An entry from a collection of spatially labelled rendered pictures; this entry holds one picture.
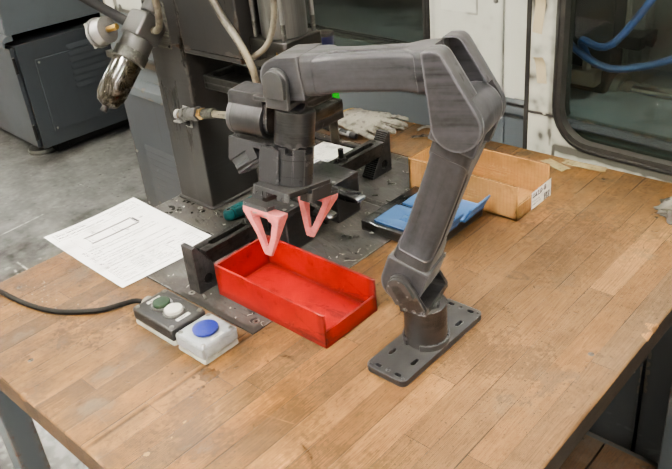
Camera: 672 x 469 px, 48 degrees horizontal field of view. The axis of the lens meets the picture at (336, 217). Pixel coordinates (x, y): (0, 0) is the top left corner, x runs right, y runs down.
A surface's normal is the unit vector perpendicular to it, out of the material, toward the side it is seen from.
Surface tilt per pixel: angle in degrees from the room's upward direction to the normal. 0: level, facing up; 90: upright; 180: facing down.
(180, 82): 90
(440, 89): 90
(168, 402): 0
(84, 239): 2
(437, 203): 91
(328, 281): 90
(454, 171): 103
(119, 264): 1
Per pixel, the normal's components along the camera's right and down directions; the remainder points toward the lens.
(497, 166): -0.67, 0.41
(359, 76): -0.48, 0.51
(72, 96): 0.70, 0.29
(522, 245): -0.09, -0.87
